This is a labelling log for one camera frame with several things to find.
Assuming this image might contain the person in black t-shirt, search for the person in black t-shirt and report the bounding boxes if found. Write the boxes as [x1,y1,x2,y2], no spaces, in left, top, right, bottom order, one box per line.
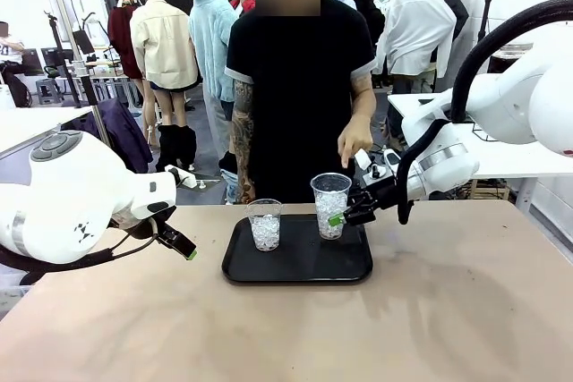
[223,0,378,207]

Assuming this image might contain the black stand with clamp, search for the black stand with clamp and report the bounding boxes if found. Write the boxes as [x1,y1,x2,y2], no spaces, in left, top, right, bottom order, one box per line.
[43,10,98,109]

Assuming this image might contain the white table with frame post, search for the white table with frame post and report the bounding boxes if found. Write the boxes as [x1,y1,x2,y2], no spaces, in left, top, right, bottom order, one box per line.
[0,106,98,157]

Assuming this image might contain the mannequin in white shirt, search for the mannequin in white shirt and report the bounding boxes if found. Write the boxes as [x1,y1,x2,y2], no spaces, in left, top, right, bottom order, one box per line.
[373,0,458,93]

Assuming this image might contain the tall clear cup with ice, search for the tall clear cup with ice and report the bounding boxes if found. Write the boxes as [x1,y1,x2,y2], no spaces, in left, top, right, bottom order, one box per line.
[310,172,354,241]

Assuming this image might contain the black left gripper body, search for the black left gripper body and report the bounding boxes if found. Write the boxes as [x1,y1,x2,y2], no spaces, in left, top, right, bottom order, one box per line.
[153,218,181,248]

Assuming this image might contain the mannequin in black jacket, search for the mannequin in black jacket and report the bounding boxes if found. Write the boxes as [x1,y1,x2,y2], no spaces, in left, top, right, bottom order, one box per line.
[338,0,387,55]

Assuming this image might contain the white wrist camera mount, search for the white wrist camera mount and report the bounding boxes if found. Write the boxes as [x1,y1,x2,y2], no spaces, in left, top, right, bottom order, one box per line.
[355,148,403,187]
[164,166,198,189]

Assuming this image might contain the mannequin in dark red garment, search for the mannequin in dark red garment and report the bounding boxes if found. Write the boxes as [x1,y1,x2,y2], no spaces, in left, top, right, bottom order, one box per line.
[107,0,145,132]

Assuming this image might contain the black wire rack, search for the black wire rack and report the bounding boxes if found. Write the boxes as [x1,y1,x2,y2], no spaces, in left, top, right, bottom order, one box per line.
[468,128,500,145]

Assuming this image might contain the person's tattooed right forearm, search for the person's tattooed right forearm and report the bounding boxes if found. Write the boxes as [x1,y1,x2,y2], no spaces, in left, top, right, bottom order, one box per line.
[229,124,256,183]

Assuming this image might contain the mannequin in cream jacket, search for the mannequin in cream jacket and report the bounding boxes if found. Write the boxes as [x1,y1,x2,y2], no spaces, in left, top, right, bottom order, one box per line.
[129,0,201,173]

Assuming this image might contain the short clear cup with ice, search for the short clear cup with ice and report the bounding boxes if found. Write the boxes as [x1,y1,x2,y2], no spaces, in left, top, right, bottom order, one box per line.
[245,198,284,252]

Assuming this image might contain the wooden pallet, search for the wooden pallet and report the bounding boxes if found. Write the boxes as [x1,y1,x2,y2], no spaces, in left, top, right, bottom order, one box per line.
[463,177,512,202]

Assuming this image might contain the seated person in white shirt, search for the seated person in white shirt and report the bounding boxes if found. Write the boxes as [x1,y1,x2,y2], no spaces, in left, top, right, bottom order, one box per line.
[0,21,32,108]

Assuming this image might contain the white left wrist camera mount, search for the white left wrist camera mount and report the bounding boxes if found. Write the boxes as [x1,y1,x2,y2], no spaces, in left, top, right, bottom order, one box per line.
[164,166,198,189]

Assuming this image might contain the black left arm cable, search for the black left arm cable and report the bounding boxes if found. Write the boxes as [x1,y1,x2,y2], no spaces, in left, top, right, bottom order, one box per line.
[0,219,160,276]

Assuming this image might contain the white table with wire rack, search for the white table with wire rack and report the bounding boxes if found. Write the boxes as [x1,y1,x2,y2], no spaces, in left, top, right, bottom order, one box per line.
[387,89,573,217]

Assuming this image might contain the person's left forearm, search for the person's left forearm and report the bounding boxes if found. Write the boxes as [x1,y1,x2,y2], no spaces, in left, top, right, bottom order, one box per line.
[351,86,378,131]

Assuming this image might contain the grey plastic stool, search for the grey plastic stool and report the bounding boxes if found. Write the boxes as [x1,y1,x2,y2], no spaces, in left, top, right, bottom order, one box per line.
[34,78,63,106]

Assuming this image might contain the mannequin in light blue fleece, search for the mannequin in light blue fleece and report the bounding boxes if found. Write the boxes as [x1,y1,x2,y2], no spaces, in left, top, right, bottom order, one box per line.
[187,0,239,164]

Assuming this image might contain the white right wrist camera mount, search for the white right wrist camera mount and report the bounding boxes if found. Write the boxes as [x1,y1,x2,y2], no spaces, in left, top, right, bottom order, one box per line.
[355,148,403,187]

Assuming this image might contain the mannequin in black-white coat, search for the mannequin in black-white coat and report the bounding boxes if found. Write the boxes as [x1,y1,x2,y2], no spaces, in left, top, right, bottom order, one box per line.
[424,0,470,68]

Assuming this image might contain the dark purple jacket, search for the dark purple jacket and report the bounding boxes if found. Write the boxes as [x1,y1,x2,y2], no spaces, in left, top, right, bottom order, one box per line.
[71,98,154,174]

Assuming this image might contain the silver metal frame post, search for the silver metal frame post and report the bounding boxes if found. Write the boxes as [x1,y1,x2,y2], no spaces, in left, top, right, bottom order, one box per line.
[46,0,112,147]

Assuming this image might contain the person's left hand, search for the person's left hand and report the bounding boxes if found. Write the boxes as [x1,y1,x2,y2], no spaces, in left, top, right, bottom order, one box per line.
[337,122,374,170]

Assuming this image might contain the blue denim garment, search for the blue denim garment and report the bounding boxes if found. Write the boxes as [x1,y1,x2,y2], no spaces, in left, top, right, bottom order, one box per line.
[220,168,246,205]

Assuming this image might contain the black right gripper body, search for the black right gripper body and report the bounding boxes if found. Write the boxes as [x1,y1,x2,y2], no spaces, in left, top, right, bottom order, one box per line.
[364,177,401,214]

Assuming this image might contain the black corrugated cable conduit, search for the black corrugated cable conduit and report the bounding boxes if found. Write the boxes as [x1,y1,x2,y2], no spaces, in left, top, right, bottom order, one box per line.
[397,0,573,225]

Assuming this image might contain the black tripod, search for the black tripod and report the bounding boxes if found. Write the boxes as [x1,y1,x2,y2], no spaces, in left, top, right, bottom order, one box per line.
[477,0,497,46]

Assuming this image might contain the person's right hand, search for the person's right hand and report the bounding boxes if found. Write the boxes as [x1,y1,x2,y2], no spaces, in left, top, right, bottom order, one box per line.
[232,178,257,206]

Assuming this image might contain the black plastic serving tray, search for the black plastic serving tray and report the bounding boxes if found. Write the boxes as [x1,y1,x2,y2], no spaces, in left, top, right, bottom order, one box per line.
[221,213,374,285]

